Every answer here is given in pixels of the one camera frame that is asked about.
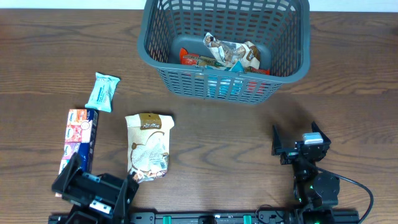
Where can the grey plastic lattice basket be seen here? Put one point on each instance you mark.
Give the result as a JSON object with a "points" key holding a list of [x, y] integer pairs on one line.
{"points": [[280, 29]]}

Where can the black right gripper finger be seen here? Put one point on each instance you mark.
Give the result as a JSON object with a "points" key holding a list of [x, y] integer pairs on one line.
{"points": [[276, 143], [316, 129]]}

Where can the beige brown cookie bag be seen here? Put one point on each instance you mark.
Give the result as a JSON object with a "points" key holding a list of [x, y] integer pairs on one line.
{"points": [[148, 149]]}

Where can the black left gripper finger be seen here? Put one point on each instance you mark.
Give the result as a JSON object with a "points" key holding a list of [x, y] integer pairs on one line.
{"points": [[62, 181], [124, 200]]}

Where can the light teal snack packet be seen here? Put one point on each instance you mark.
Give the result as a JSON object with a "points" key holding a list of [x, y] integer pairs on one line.
{"points": [[103, 92]]}

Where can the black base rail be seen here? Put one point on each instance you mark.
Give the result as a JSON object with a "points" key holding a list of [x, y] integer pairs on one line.
{"points": [[262, 216]]}

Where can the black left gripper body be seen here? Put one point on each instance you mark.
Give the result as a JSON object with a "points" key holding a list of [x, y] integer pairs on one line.
{"points": [[101, 200]]}

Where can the orange snack bar wrapper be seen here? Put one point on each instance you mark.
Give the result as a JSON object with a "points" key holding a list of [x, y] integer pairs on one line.
{"points": [[201, 61]]}

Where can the Kleenex tissue multipack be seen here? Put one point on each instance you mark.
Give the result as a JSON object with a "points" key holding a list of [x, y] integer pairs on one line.
{"points": [[80, 137]]}

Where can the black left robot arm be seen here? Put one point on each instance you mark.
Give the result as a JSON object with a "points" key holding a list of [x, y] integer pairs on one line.
{"points": [[80, 215]]}

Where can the crumpled beige snack bag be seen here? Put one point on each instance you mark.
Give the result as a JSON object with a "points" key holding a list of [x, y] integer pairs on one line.
{"points": [[230, 53]]}

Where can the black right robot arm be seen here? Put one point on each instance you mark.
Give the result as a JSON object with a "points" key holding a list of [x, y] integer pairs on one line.
{"points": [[316, 190]]}

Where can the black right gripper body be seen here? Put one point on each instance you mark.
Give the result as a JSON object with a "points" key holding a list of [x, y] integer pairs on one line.
{"points": [[292, 152]]}

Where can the teal snack packet in basket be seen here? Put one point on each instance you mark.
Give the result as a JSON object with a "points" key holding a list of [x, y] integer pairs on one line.
{"points": [[237, 66]]}

